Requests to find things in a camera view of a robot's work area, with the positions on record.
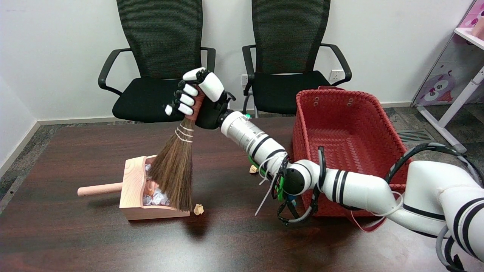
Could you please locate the yellow paper ball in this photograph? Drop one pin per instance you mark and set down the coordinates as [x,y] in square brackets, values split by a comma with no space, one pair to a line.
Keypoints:
[253,169]
[198,209]

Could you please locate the white wall socket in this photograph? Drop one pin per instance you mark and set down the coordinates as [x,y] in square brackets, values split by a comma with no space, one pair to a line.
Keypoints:
[244,79]
[334,74]

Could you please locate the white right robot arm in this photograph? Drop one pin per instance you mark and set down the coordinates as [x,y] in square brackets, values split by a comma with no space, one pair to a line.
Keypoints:
[359,189]

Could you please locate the black mesh office chair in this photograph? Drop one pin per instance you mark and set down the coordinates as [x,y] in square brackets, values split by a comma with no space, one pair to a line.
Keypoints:
[287,87]
[162,98]

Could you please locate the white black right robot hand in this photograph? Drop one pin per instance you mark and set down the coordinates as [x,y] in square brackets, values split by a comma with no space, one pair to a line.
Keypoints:
[211,87]

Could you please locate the red woven basket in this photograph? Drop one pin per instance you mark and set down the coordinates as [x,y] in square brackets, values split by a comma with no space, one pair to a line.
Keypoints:
[351,128]

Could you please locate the white paper ball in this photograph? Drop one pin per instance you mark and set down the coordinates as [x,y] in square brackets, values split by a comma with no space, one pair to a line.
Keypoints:
[146,200]
[160,199]

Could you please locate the long white zip tie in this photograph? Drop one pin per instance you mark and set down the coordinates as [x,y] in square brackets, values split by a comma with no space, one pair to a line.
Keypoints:
[264,200]

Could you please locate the brown straw hand broom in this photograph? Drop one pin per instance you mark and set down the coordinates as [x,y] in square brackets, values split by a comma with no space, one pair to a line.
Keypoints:
[172,170]

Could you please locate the white pink owl print shelf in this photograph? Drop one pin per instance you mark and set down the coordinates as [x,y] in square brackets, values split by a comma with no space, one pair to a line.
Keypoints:
[438,87]

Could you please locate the grey floor vent grille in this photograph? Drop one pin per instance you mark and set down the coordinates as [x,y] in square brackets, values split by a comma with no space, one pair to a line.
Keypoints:
[414,136]

